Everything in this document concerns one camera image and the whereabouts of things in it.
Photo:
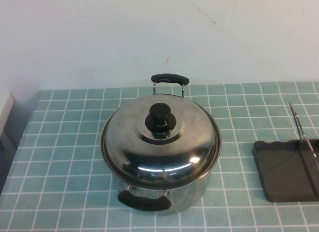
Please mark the steel pot lid black knob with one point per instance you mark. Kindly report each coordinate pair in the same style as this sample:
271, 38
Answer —
174, 154

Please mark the stainless steel cooking pot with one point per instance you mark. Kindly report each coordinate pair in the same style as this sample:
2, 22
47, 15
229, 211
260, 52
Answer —
192, 193

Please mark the black lid rack tray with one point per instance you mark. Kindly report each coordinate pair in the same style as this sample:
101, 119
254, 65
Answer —
279, 167

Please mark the beige panel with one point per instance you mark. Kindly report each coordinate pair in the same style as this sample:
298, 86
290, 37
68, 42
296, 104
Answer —
6, 114

